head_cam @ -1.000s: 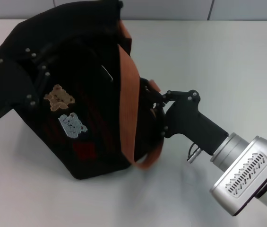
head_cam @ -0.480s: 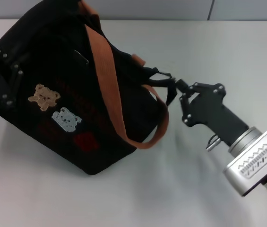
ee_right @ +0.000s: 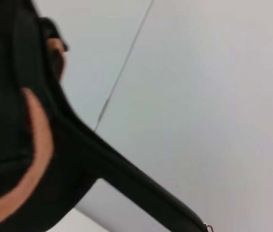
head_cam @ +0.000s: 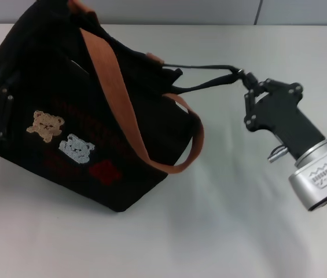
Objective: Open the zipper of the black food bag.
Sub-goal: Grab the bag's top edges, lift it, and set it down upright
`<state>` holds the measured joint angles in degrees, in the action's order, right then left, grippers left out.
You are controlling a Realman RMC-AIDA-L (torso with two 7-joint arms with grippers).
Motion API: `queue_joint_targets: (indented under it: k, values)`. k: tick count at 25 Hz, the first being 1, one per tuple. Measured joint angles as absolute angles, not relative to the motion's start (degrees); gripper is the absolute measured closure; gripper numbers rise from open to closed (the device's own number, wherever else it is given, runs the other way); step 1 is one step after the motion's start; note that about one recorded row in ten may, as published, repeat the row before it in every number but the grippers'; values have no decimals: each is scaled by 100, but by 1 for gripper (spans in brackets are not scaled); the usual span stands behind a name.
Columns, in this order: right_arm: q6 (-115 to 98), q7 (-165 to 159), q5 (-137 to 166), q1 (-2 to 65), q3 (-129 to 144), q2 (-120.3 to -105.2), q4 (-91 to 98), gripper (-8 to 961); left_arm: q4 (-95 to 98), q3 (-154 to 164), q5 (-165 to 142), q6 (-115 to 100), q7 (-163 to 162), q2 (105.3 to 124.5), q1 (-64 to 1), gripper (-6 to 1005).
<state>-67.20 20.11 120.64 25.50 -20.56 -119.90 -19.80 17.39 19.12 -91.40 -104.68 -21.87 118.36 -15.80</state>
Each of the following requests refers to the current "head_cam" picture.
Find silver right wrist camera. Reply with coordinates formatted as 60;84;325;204
288;147;327;211

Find black food bag brown straps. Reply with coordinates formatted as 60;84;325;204
0;0;244;214

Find right gripper cable plug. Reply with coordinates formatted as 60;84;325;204
267;144;290;163

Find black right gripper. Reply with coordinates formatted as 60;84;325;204
243;72;325;160

